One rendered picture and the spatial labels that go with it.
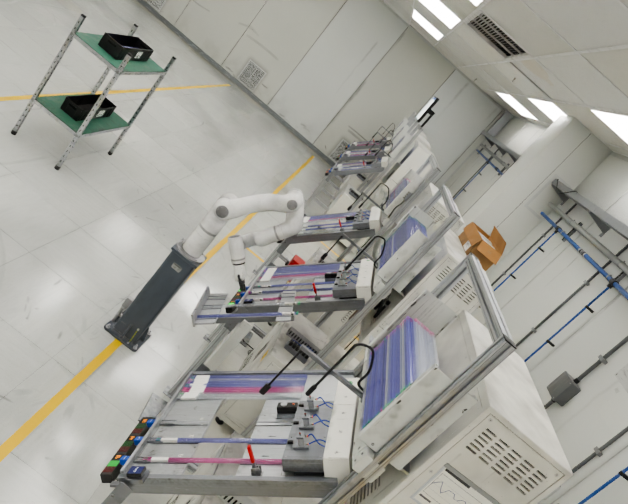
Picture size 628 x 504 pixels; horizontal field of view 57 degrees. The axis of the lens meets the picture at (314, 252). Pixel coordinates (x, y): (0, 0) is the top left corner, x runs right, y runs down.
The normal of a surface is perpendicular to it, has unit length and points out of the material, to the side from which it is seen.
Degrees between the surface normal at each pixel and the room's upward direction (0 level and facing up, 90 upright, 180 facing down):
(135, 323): 90
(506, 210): 90
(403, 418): 90
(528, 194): 90
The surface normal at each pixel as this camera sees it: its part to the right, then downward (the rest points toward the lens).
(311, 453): -0.09, -0.96
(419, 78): -0.14, 0.29
